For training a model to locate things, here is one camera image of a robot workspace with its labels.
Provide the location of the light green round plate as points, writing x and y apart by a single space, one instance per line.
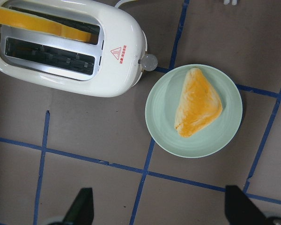
162 103

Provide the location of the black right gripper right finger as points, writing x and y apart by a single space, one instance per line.
239 209

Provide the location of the white two-slot toaster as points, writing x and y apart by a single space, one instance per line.
108 68

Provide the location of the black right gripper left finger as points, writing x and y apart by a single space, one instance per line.
81 211

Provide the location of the yellow bread slice in toaster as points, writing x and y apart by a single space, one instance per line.
35 23

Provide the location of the toasted triangular bread slice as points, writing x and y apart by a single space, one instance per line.
199 104

